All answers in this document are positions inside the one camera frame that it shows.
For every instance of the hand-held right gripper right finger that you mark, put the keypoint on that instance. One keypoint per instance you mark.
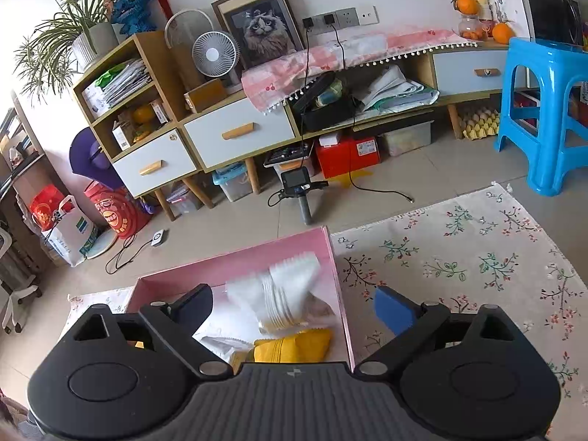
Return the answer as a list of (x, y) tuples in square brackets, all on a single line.
[(393, 310)]

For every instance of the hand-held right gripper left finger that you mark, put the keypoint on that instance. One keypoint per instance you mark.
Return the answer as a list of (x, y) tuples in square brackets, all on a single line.
[(195, 305)]

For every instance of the pink cardboard box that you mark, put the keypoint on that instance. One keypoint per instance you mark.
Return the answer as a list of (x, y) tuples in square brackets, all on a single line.
[(257, 257)]

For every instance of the white patterned snack packet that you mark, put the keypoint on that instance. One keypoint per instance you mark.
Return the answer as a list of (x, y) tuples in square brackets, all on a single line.
[(285, 285)]

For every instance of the yellow ridged snack packet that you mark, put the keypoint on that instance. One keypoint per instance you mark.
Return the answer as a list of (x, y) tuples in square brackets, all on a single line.
[(294, 347)]

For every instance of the small clear storage box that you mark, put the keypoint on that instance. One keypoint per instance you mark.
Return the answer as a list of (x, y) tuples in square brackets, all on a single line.
[(183, 200)]

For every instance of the round white board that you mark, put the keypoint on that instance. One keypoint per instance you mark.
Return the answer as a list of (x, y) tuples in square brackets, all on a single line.
[(103, 246)]

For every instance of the red printed sack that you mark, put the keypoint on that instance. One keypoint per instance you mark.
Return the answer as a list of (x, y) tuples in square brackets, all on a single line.
[(117, 213)]

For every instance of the blue lidded storage box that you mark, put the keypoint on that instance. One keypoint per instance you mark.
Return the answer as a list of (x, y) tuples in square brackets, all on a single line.
[(234, 183)]

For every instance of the white shopping bag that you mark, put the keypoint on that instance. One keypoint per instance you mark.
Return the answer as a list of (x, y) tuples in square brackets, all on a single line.
[(69, 239)]

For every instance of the low wooden cabinet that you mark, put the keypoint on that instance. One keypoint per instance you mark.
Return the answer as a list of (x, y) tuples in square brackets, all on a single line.
[(252, 174)]

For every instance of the white drawer with round lock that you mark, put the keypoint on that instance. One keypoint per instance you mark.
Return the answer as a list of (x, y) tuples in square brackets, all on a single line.
[(172, 151)]

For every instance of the red cardboard box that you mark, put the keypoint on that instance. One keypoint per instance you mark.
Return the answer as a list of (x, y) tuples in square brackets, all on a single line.
[(340, 158)]

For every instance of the white chair base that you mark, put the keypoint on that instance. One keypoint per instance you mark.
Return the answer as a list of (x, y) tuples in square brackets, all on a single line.
[(20, 291)]

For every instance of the red gift bag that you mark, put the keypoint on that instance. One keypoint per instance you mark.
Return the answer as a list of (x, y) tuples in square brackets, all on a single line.
[(46, 211)]

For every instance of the black flat device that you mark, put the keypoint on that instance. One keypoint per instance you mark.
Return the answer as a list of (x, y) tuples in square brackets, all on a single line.
[(287, 154)]

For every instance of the small white box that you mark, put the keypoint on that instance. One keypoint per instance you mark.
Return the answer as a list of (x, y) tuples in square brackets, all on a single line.
[(123, 135)]

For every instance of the wide white drawer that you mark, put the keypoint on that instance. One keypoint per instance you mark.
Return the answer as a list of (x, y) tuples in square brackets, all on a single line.
[(257, 119)]

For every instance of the small brown box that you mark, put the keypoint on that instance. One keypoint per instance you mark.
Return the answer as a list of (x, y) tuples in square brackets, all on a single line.
[(160, 112)]

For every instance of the orange fruit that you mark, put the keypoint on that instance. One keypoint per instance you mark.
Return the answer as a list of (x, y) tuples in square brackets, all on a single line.
[(143, 114), (502, 33), (466, 3)]

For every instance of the black bag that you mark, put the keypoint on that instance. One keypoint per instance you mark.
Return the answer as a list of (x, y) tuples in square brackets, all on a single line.
[(330, 115)]

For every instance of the yellow egg tray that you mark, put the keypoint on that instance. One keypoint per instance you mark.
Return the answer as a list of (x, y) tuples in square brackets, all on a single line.
[(480, 124)]

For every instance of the brown cardboard box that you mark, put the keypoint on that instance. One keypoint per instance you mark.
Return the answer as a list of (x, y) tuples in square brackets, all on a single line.
[(206, 96)]

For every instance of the pile of white bags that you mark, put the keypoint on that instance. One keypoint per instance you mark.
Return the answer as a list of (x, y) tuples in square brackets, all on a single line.
[(395, 89)]

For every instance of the black metal rack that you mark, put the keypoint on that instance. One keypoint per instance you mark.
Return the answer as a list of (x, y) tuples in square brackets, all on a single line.
[(20, 165)]

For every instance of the white carton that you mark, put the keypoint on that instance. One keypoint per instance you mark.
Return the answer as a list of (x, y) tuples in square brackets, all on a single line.
[(94, 99)]

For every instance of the stack of papers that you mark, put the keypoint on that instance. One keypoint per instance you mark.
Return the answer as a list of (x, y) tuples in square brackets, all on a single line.
[(124, 85)]

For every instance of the wooden shelf cabinet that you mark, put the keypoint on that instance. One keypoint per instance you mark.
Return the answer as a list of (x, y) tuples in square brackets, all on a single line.
[(156, 69)]

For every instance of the small white drawer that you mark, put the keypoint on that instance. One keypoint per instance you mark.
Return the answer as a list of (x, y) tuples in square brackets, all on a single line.
[(459, 66)]

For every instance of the small white fan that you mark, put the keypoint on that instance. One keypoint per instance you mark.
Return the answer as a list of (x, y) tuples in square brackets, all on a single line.
[(213, 53)]

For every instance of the pink checked cloth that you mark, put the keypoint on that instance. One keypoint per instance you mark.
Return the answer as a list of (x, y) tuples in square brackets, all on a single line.
[(349, 48)]

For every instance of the large white fan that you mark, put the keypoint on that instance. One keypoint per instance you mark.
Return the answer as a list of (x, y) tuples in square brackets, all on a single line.
[(183, 32)]

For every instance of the framed cat picture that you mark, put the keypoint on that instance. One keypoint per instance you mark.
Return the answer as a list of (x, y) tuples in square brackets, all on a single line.
[(266, 32)]

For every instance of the potted spider plant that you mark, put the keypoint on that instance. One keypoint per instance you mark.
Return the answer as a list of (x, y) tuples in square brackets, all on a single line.
[(99, 39)]

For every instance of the blue plastic stool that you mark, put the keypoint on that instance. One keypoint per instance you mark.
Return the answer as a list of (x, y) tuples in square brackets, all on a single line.
[(542, 59)]

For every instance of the glass jar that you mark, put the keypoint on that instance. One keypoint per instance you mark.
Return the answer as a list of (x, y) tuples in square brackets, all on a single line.
[(473, 28)]

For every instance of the blue plush toy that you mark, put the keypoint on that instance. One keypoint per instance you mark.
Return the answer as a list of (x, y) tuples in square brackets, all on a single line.
[(131, 11)]

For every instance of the white microwave oven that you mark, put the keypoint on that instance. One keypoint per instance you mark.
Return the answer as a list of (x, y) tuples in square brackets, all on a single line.
[(551, 18)]

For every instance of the black handheld camera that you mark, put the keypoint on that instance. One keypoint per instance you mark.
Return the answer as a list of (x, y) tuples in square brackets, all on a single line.
[(294, 181)]

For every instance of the wall socket panel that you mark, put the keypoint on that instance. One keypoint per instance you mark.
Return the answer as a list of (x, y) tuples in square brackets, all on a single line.
[(363, 16)]

